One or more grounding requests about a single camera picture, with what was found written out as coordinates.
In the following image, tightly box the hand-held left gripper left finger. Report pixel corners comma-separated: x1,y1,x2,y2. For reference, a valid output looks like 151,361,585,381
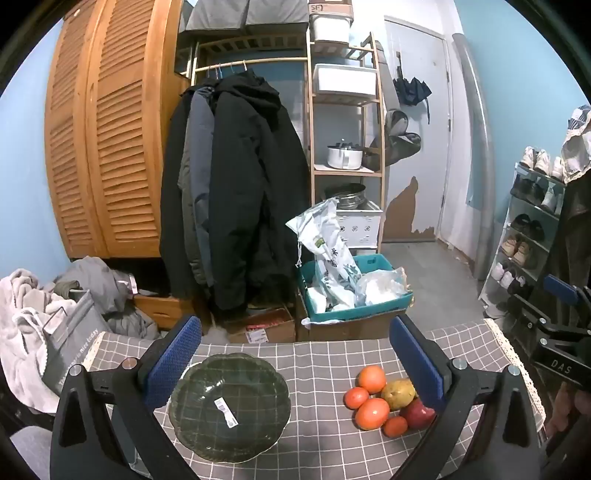
50,315,204,480

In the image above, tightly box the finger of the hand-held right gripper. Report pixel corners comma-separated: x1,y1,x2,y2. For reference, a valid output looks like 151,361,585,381
544,274,581,306
508,295,561,340

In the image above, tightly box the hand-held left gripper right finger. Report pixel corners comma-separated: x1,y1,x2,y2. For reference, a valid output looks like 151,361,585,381
389,315,543,480

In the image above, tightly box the yellow pear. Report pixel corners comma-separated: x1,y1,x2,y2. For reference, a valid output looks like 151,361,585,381
381,379,417,411

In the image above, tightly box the red apple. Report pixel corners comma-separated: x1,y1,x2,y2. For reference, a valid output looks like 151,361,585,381
400,399,437,430

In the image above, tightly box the small orange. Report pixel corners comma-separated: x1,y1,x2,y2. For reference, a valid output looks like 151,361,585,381
344,387,370,410
383,416,409,438

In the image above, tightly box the green glass bowl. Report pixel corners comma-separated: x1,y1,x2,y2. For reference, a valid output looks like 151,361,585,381
168,353,291,463

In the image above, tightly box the person's right hand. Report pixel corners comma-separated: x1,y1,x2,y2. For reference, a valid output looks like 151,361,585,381
551,383,591,432

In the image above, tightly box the wooden drawer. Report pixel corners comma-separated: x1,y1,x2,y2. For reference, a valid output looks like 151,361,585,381
133,294,197,331

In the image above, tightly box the group of shoes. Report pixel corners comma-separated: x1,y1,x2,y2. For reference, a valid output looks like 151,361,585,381
488,147,567,315

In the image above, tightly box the grey shoe rack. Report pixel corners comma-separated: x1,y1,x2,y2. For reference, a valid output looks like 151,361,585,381
478,161,570,324

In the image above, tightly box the teal box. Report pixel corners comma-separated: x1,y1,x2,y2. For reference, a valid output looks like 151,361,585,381
298,253,414,323

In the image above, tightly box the large cardboard box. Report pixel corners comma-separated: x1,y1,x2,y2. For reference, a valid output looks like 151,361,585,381
295,300,413,343

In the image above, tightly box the clear plastic bag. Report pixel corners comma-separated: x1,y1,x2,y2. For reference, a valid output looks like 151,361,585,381
355,268,411,306

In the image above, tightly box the grey checked tablecloth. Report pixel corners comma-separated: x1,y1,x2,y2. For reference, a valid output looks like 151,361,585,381
83,318,548,480

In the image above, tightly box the cardboard box with red contents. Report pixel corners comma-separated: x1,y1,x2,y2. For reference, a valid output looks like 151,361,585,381
225,306,297,345

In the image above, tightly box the grey clothes pile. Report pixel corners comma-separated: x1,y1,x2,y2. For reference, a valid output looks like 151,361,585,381
53,257,161,341

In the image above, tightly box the grey printed tote bag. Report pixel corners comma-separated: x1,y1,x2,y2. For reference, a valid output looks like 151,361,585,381
41,290,112,396

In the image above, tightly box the printed white rice bag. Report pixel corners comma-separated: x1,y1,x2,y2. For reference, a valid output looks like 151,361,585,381
285,198,363,311

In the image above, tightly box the white lattice basket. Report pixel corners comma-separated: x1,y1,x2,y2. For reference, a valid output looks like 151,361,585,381
335,208,384,248

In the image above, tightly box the white lace cloth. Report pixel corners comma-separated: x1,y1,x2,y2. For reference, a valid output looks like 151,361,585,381
560,105,591,184

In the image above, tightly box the metal pipe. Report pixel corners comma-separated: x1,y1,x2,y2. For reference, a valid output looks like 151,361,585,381
451,32,496,280

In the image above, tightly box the white fleece blanket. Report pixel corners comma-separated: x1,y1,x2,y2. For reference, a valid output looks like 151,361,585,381
0,268,88,415

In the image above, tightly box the black jacket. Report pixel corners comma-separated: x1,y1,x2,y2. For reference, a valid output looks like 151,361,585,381
159,88,197,289

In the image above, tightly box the grey jacket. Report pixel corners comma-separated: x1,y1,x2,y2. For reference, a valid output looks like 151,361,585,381
179,85,219,288

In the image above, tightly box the steel steamer pot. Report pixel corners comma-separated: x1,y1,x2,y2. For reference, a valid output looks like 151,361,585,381
325,183,368,211

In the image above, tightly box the black hooded coat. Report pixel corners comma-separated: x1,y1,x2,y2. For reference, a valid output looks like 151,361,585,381
208,70,311,324

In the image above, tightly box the grey door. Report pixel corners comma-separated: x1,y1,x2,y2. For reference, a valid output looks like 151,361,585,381
382,16,452,243

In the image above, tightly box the white pot with lid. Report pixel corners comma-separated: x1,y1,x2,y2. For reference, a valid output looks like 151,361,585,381
326,141,365,169

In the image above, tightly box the hanging grey-green bag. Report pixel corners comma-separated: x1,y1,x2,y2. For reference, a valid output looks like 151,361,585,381
382,110,422,168

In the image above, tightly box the wooden louvered wardrobe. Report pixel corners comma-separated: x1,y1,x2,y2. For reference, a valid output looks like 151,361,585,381
44,0,195,259

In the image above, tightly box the folded black umbrella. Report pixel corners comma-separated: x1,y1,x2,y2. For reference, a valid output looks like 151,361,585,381
392,76,433,124

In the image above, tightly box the bamboo shelf unit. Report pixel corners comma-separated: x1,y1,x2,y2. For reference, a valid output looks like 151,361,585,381
305,31,387,252

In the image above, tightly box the white storage box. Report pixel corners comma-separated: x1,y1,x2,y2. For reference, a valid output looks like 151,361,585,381
313,63,378,96
309,13,352,44

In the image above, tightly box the bamboo clothes rack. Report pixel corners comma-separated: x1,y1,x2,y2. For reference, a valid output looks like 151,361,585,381
187,36,311,88

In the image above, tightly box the grey fabric storage box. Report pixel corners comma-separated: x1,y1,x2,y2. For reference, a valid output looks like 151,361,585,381
246,0,309,27
185,0,251,34

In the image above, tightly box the small cardboard box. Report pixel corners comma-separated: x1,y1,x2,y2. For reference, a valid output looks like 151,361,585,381
308,0,354,15

